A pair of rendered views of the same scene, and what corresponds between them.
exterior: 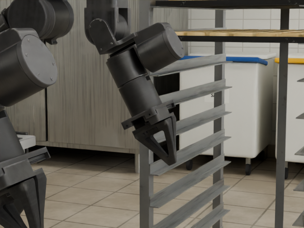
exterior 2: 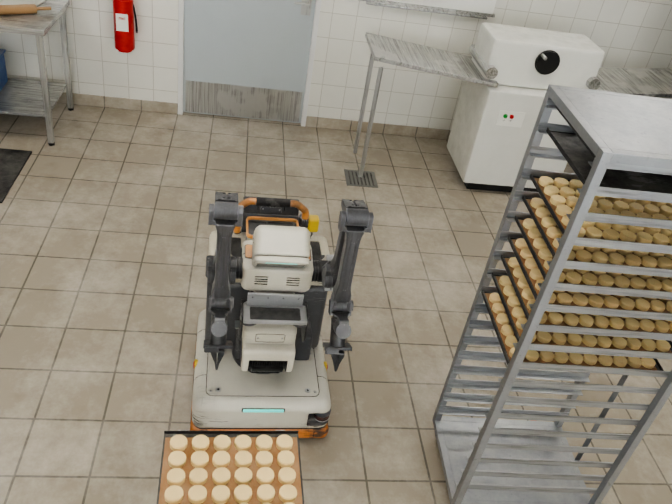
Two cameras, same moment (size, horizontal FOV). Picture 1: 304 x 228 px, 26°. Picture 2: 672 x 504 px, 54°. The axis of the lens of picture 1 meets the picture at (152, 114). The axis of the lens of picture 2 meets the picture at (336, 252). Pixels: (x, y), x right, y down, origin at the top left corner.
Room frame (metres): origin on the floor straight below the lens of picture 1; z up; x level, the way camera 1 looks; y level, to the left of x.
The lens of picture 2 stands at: (0.04, -1.46, 2.55)
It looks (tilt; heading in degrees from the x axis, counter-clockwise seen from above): 35 degrees down; 56
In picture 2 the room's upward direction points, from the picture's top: 10 degrees clockwise
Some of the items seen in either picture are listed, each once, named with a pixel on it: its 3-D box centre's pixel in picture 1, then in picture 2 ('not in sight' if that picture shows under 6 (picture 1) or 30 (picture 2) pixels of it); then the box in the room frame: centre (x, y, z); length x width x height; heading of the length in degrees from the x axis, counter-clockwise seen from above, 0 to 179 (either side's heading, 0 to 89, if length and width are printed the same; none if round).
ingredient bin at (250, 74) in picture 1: (227, 110); not in sight; (4.45, -0.51, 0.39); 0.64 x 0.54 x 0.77; 160
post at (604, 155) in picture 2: not in sight; (514, 366); (1.58, -0.39, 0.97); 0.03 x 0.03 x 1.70; 65
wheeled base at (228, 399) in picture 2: not in sight; (259, 369); (1.09, 0.58, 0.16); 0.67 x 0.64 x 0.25; 69
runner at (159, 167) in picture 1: (196, 149); (529, 359); (2.03, -0.14, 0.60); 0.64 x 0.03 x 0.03; 155
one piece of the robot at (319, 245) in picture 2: not in sight; (266, 290); (1.12, 0.67, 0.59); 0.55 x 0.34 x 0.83; 159
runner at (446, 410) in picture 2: not in sight; (505, 413); (2.03, -0.14, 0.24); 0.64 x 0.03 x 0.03; 155
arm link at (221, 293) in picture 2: not in sight; (222, 259); (0.72, 0.23, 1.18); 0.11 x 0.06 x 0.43; 159
